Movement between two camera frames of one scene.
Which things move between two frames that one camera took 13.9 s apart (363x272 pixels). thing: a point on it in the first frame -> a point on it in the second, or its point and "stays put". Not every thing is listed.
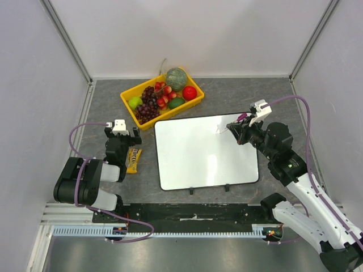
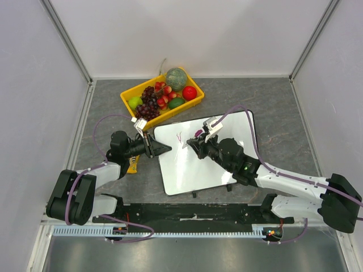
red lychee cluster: x=164 y=93 stays put
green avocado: x=175 y=102 stays put
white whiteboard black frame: x=201 y=152 stays put
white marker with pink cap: x=241 y=117 -> x=197 y=134
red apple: x=189 y=93 stays put
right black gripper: x=243 y=130 -> x=202 y=147
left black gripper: x=133 y=140 -> x=153 y=148
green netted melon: x=177 y=79 stays put
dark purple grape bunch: x=148 y=110 stays put
